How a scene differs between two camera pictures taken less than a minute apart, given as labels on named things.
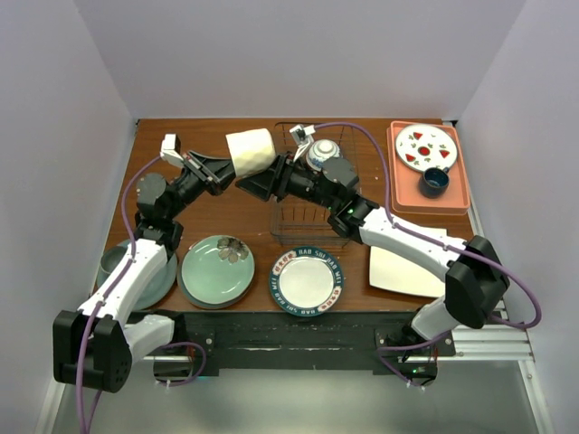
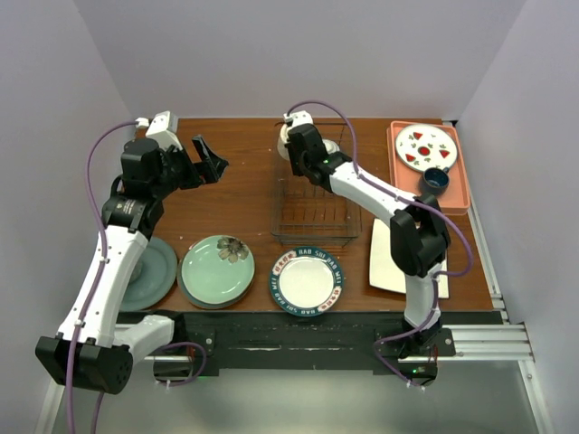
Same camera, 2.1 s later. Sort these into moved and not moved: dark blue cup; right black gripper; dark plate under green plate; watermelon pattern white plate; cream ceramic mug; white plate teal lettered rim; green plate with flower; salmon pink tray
Moved: cream ceramic mug; right black gripper
Not moved: green plate with flower; watermelon pattern white plate; salmon pink tray; dark plate under green plate; white plate teal lettered rim; dark blue cup
